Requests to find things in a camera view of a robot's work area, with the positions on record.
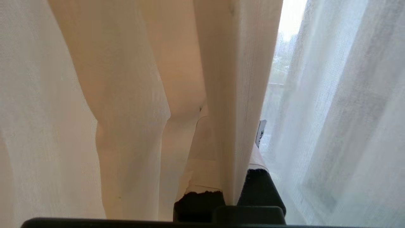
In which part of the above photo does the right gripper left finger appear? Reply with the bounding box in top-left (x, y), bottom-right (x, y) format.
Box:
top-left (173, 104), bottom-right (226, 222)

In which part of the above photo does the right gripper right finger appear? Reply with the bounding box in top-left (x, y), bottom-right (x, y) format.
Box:
top-left (237, 119), bottom-right (287, 215)

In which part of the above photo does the cream fabric curtain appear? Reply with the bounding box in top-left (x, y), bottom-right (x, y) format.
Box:
top-left (0, 0), bottom-right (284, 228)

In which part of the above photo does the glass balcony door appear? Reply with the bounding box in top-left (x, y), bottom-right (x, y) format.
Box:
top-left (260, 0), bottom-right (309, 149)

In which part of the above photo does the white sheer curtain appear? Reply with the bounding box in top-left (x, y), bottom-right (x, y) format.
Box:
top-left (260, 0), bottom-right (405, 228)

